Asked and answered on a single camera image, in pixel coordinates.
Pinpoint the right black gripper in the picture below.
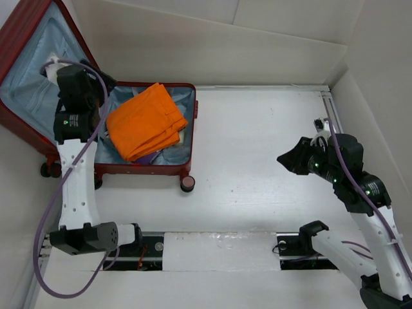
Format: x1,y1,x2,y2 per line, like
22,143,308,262
276,136,342,183

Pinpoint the orange garment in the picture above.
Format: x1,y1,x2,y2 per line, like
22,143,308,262
106,83,189,162

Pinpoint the red hard-shell suitcase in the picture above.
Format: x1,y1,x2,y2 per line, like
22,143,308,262
1,1,198,192

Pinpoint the purple camouflage garment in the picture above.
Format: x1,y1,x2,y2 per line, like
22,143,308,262
101,128,162,165

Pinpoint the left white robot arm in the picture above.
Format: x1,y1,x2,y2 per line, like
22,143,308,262
44,58,144,256

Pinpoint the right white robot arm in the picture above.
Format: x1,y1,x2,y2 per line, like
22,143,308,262
277,134,411,308

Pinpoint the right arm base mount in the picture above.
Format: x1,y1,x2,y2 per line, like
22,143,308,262
272,232,337,270

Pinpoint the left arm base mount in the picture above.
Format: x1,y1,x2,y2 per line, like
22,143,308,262
102,232,165,272

